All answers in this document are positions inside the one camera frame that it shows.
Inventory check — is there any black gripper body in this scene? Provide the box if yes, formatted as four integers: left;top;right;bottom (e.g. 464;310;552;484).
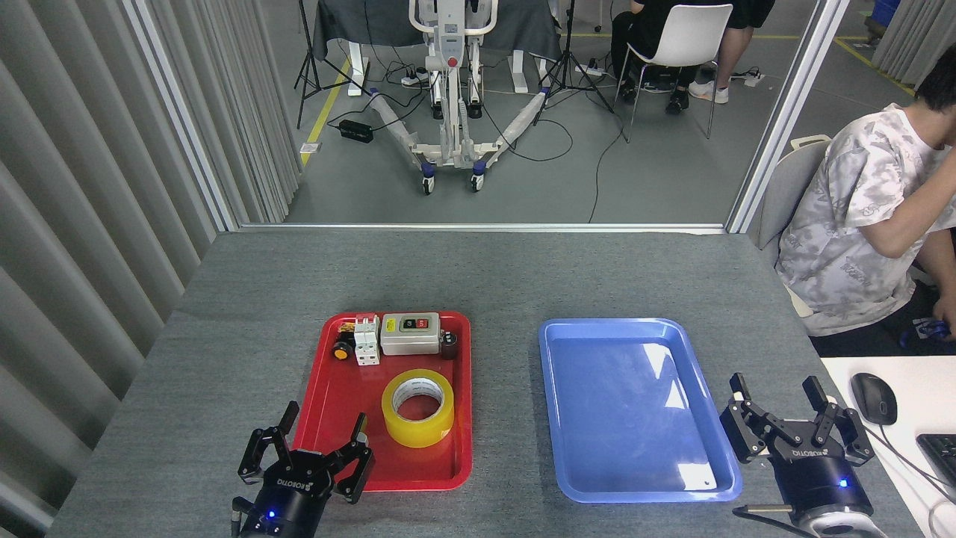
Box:
239;450;333;538
773;437;873;518

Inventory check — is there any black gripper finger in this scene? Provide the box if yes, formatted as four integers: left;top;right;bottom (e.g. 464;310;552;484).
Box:
238;401;299;479
329;413;374;504
719;372;792;464
803;375;876;468

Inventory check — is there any yellow tape roll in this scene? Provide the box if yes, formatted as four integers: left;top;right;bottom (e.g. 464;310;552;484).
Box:
382;368;455;448

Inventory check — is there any person's hand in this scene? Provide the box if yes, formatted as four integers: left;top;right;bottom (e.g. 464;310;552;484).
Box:
934;293;956;341

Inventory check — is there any black computer mouse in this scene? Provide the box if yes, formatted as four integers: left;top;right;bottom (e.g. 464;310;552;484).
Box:
850;372;898;427

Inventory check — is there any red plastic tray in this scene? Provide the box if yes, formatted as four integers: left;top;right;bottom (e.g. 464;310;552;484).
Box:
291;311;473;492

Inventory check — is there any black keyboard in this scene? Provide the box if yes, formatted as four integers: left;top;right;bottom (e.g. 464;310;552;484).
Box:
916;433;956;490

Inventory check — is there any blue plastic tray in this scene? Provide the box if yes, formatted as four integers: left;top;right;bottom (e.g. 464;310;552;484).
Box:
538;318;743;504

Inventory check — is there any small blue object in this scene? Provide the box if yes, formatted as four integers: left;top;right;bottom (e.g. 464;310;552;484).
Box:
900;318;951;350

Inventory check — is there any white circuit breaker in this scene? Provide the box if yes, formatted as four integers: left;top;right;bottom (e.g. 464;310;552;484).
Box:
353;316;382;367

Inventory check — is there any person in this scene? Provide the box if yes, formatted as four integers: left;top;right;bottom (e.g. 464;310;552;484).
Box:
687;0;776;104
610;0;692;115
775;45;956;358

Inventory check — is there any grey office chair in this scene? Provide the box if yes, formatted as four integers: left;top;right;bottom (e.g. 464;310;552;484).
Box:
756;134;834;318

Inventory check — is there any white plastic chair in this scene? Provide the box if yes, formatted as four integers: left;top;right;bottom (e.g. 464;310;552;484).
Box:
615;4;734;143

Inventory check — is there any black tripod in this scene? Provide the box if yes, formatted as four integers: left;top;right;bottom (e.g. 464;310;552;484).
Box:
294;0;372;129
534;0;630;143

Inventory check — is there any white wheeled stand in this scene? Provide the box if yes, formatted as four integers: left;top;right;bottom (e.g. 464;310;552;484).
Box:
370;0;550;197

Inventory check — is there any black mouse cable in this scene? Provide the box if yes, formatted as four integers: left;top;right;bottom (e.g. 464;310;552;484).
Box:
866;422;956;516

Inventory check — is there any grey two-button switch box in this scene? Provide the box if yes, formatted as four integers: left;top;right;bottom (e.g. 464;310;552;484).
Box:
380;312;441;356

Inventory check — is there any silver frame rail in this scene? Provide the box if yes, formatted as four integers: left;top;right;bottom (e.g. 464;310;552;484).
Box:
238;222;729;234

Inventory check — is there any black floor cable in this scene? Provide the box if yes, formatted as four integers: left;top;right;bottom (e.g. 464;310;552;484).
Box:
589;112;628;223

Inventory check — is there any silver frame post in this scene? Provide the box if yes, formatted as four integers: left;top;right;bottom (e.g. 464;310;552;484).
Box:
726;0;852;234
123;0;243;232

